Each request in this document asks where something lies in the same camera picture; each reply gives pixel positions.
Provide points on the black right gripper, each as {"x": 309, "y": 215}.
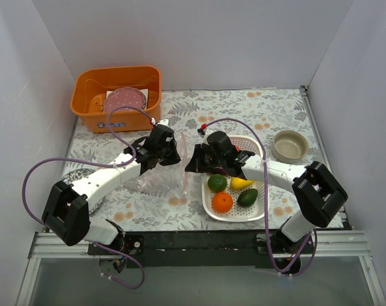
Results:
{"x": 202, "y": 160}

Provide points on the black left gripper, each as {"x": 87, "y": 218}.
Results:
{"x": 166, "y": 153}

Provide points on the clear zip top bag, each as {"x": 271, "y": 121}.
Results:
{"x": 167, "y": 180}

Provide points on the yellow mango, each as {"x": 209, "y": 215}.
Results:
{"x": 237, "y": 183}

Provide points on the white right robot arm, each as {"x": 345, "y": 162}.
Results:
{"x": 319, "y": 195}

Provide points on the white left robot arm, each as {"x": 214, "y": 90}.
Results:
{"x": 67, "y": 210}

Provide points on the purple eggplant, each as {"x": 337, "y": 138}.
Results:
{"x": 222, "y": 171}

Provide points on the green lime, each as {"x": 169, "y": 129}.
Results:
{"x": 217, "y": 183}

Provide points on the orange tangerine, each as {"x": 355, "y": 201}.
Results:
{"x": 222, "y": 202}

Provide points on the dark green avocado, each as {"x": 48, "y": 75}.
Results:
{"x": 247, "y": 198}

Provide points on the floral patterned table mat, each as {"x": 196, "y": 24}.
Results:
{"x": 264, "y": 112}

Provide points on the pink polka dot plate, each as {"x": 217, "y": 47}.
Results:
{"x": 125, "y": 96}

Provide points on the beige ceramic bowl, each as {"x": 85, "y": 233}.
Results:
{"x": 289, "y": 147}

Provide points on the blue floral plate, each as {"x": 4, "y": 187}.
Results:
{"x": 78, "y": 174}

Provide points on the orange plastic tub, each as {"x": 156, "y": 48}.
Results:
{"x": 91, "y": 89}

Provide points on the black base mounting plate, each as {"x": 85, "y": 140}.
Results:
{"x": 198, "y": 248}

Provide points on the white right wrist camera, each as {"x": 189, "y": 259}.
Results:
{"x": 204, "y": 131}

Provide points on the aluminium table edge rail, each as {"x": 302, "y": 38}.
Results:
{"x": 346, "y": 242}

